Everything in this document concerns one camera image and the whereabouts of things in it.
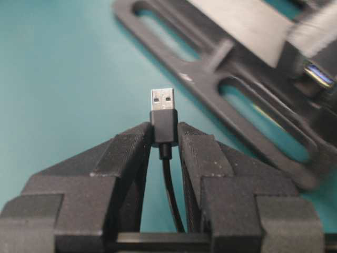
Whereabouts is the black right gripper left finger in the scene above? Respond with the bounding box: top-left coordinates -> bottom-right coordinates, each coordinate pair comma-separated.
1,122 -> 152,252

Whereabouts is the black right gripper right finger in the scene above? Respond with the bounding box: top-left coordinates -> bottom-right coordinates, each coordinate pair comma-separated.
177,122 -> 325,252

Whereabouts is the black male USB cable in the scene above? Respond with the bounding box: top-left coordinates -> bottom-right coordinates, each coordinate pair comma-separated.
149,86 -> 187,234

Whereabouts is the grey bench vise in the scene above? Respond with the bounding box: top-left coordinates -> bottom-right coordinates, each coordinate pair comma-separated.
113,1 -> 336,190

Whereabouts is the black female USB cable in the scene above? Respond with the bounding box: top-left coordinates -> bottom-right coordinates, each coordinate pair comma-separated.
300,59 -> 337,111

